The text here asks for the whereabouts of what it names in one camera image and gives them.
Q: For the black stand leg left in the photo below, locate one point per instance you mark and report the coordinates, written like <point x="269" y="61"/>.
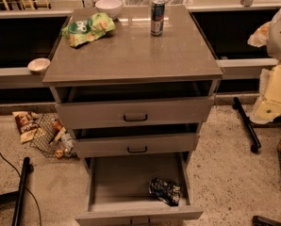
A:
<point x="18" y="197"/>

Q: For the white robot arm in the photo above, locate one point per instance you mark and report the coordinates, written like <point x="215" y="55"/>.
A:
<point x="274" y="40"/>

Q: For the green chip bag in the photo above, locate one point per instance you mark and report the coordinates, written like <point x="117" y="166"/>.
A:
<point x="88" y="30"/>

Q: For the black stand leg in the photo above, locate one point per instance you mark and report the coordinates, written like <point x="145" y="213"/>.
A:
<point x="18" y="197"/>
<point x="251" y="132"/>

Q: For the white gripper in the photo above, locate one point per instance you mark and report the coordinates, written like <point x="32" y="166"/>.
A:
<point x="280" y="38"/>

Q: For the grey middle drawer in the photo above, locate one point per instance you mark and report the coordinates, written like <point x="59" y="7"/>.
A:
<point x="114" y="146"/>

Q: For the grey open bottom drawer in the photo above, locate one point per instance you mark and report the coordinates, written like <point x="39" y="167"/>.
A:
<point x="118" y="190"/>

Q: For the grey top drawer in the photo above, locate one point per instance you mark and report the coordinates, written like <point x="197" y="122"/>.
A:
<point x="134" y="113"/>

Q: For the blue chip bag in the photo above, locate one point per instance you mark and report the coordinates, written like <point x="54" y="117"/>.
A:
<point x="168" y="192"/>

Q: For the dark drink can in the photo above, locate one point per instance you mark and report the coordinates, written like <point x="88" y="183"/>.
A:
<point x="157" y="17"/>

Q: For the white bowl on counter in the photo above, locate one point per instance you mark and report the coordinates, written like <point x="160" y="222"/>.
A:
<point x="111" y="7"/>

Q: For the black stand leg right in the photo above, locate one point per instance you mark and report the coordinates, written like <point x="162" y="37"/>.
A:
<point x="251" y="132"/>

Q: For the brown snack bag on floor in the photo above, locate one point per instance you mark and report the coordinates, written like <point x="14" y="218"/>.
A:
<point x="27" y="125"/>

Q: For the small white bowl on ledge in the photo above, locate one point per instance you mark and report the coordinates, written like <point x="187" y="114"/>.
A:
<point x="38" y="65"/>

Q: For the wire basket on floor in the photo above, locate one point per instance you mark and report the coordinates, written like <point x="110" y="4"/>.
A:
<point x="52" y="139"/>

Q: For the grey drawer cabinet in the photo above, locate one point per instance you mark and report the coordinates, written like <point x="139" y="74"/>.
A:
<point x="131" y="64"/>

